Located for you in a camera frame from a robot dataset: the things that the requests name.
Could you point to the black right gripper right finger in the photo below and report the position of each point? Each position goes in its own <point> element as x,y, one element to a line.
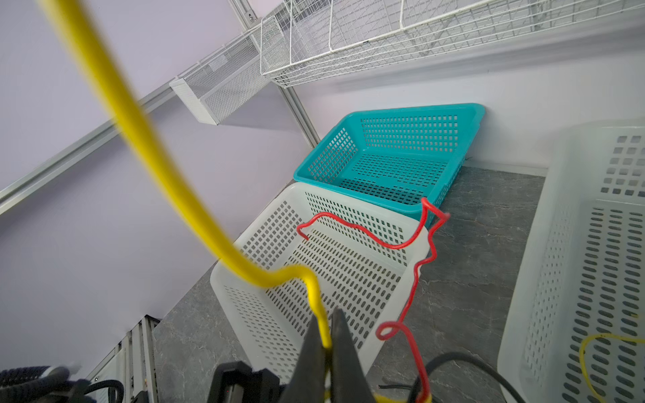
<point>348,383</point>

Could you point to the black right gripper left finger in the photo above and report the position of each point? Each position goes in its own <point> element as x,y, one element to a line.
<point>307,383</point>

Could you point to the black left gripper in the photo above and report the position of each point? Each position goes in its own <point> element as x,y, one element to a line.
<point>237,382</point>

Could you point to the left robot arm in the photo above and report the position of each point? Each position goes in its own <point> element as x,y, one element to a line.
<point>54,384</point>

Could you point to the white plastic basket near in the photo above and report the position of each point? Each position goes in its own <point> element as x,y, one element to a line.
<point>363,257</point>

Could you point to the white plastic basket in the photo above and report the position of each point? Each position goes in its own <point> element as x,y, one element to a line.
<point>575,326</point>
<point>363,257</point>

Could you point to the teal plastic basket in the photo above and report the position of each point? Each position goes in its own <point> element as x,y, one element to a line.
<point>394,158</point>

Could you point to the white plastic basket far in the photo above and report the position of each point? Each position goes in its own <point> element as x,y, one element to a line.
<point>575,326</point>

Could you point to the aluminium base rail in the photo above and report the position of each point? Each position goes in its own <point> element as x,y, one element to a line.
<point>132,363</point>

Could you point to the white mesh wall box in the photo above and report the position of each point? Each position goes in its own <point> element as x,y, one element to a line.
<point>219,84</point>

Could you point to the white wire wall shelf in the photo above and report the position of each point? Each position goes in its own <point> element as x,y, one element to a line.
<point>308,41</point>

